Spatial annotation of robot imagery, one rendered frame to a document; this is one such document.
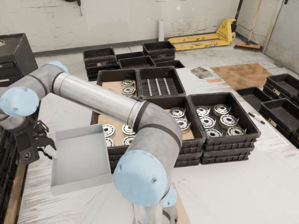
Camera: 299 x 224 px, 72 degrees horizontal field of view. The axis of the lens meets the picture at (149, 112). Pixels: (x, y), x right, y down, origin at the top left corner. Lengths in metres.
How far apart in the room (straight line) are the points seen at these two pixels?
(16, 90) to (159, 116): 0.36
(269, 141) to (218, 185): 0.51
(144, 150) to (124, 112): 0.15
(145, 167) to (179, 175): 0.80
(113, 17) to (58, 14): 0.96
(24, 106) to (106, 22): 3.80
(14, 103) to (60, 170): 0.37
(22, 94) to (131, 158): 0.32
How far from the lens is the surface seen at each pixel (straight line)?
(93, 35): 4.38
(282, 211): 1.28
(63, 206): 1.20
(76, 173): 0.84
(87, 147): 0.91
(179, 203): 1.10
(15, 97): 0.60
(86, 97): 0.60
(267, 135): 1.60
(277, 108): 2.47
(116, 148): 1.04
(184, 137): 1.22
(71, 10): 4.26
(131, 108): 0.55
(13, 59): 2.38
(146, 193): 0.46
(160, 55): 2.85
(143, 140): 0.46
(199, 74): 2.08
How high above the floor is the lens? 1.71
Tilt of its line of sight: 40 degrees down
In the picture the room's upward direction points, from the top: 1 degrees counter-clockwise
